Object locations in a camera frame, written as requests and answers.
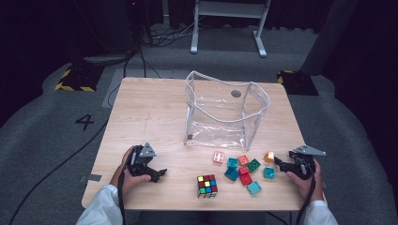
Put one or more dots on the multicoloured puzzle cube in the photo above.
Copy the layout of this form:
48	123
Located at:
207	186

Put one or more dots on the small red toy block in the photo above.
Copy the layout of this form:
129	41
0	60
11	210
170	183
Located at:
243	171

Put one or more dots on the pink toy block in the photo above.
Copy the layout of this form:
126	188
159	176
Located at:
218	157

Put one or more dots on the clear plastic bag white trim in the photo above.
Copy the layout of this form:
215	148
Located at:
219	131

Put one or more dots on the person's right hand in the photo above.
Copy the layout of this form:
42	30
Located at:
308	189

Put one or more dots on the white metal stand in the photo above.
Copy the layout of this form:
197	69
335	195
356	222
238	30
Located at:
230	9

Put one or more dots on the grey tape piece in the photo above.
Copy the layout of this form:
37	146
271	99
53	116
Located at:
90	177

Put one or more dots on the coral toy block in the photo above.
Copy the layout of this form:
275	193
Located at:
243	160

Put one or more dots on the black yellow striped floor base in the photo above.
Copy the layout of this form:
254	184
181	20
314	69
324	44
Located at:
79	79
297	82

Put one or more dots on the person's dark trousers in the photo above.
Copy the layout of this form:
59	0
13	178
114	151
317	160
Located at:
200	218

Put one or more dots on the grey column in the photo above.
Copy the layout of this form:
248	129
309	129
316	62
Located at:
328	37

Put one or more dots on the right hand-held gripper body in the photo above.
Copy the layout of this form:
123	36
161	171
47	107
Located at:
305	167

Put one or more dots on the dark equipment stand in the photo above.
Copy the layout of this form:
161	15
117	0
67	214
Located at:
109	58

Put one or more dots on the orange toy block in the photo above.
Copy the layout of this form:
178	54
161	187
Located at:
269	156

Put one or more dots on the green toy block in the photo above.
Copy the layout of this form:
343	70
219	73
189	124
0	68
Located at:
253	165

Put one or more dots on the light teal toy block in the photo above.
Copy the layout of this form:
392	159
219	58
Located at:
254	187

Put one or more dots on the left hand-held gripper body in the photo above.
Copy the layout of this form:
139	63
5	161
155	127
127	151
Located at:
142	161

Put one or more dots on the person's left hand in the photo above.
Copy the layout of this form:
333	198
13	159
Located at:
130	182

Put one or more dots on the grey round table grommet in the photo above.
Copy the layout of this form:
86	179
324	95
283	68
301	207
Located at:
236	93

